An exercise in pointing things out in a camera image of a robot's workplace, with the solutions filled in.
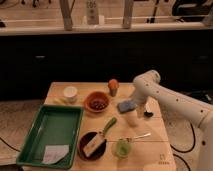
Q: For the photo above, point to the blue sponge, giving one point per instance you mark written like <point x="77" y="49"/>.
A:
<point x="126" y="106"/>

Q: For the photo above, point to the grey cloth in tray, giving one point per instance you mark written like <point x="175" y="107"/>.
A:
<point x="54" y="153"/>

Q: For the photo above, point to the green small cup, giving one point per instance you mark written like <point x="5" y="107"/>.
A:
<point x="122" y="148"/>

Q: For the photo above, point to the yellow small item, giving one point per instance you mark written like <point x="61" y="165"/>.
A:
<point x="59" y="101"/>

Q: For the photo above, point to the silver spoon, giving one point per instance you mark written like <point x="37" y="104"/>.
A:
<point x="138" y="137"/>

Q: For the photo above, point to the white remote on shelf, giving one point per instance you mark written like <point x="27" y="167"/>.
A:
<point x="92" y="12"/>

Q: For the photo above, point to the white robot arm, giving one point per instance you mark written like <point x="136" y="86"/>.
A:
<point x="195" y="111"/>

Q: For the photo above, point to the white small cup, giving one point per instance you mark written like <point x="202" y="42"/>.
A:
<point x="70" y="93"/>

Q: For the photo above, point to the green handled spatula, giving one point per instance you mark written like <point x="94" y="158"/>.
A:
<point x="98" y="139"/>

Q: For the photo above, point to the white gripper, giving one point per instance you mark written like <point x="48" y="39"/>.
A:
<point x="140" y="100"/>

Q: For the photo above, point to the green plastic tray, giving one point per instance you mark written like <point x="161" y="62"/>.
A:
<point x="52" y="126"/>

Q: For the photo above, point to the orange bowl with beans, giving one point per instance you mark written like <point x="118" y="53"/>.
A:
<point x="96" y="102"/>

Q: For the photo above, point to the dark brown bowl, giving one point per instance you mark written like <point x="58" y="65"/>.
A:
<point x="84" y="140"/>

